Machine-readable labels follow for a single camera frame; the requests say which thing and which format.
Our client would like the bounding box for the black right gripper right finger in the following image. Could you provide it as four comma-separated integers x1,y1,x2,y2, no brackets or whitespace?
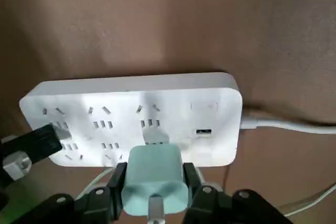
183,161,293,224

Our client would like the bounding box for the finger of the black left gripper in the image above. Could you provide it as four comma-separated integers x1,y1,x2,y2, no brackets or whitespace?
0,123,65,182

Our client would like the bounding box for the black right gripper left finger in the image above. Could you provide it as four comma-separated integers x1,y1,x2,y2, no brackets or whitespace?
28,162,127,224

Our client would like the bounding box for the teal phone charger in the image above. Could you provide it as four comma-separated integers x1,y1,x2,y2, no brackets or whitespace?
120,144,189,216

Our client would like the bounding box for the thin white charger cable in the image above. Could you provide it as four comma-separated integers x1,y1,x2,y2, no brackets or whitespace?
75,167,336,224

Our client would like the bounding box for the white power strip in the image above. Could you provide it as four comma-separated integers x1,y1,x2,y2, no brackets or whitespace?
18,71,244,168

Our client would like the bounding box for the thick white power strip cable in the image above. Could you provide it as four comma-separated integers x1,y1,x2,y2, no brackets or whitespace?
241,112,336,135

